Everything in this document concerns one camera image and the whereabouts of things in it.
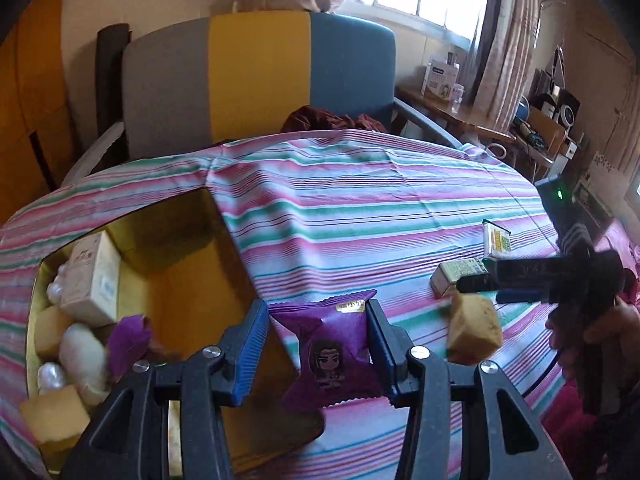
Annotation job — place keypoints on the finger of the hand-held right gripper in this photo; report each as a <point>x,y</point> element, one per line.
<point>515,274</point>
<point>525,296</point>

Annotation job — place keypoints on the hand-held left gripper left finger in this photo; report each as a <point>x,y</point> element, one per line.
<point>250,355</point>

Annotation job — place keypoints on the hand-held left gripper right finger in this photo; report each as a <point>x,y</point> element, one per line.
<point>382,347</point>

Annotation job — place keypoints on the purple snack packet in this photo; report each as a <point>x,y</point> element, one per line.
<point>330,355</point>
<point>127,345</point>

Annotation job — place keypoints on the brown sponge block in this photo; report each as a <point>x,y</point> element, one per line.
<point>475,327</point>

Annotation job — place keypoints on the gold metal tin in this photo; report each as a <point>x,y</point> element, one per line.
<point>190,285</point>

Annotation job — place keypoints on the large plastic-wrapped ball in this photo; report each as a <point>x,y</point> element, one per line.
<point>82,355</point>

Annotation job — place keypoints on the cream cardboard box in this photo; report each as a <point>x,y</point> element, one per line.
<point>92,280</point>

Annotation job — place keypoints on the person's right hand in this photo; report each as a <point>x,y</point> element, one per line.
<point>620,320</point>

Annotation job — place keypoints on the white and yellow box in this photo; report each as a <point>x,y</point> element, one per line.
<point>497,240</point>

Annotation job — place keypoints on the small cream box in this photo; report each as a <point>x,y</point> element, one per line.
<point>450,275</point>

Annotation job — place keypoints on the striped tablecloth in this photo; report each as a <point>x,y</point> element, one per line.
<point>375,210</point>

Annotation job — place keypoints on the brown cardboard box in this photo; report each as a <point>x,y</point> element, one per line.
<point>547,127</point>

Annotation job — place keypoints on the wooden side table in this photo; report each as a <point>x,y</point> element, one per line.
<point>460,117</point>

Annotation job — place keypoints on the black speaker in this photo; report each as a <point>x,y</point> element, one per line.
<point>562,105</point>

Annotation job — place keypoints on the small pink bottle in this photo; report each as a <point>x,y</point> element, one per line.
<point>458,99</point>

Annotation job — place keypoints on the white printed box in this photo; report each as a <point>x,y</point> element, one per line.
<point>440,80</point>

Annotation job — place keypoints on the dark red cloth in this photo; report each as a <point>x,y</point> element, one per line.
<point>330,120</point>

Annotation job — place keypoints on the beige curtain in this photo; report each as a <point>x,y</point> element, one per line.
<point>505,35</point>

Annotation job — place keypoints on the grey yellow blue chair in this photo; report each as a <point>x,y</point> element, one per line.
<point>250,75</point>

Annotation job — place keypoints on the black chair back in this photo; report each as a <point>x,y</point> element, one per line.
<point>110,85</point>

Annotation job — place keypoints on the wooden cabinet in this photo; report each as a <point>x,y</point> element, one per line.
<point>30,85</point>

